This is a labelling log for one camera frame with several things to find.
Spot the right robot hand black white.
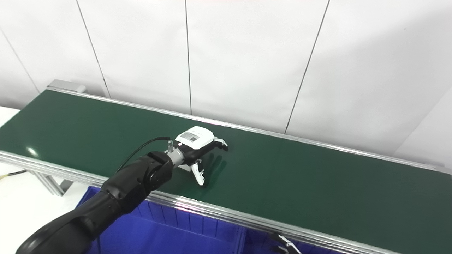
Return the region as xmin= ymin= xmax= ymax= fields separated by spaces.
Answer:
xmin=274 ymin=235 xmax=302 ymax=254

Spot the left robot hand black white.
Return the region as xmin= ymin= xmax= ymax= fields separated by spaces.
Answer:
xmin=175 ymin=126 xmax=229 ymax=186

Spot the blue plastic bin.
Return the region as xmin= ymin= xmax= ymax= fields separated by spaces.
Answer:
xmin=77 ymin=186 xmax=246 ymax=254
xmin=244 ymin=229 xmax=341 ymax=254

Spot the green conveyor belt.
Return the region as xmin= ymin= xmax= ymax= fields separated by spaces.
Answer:
xmin=0 ymin=90 xmax=452 ymax=254
xmin=0 ymin=87 xmax=452 ymax=254

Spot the grey conveyor end housing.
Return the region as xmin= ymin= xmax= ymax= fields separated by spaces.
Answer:
xmin=47 ymin=80 xmax=87 ymax=94

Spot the aluminium conveyor support leg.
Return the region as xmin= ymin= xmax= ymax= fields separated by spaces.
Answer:
xmin=30 ymin=170 xmax=73 ymax=196

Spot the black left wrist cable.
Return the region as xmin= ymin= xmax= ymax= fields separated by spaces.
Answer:
xmin=117 ymin=137 xmax=174 ymax=173

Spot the black cable with yellow plug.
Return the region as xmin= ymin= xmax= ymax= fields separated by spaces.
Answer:
xmin=0 ymin=169 xmax=27 ymax=180

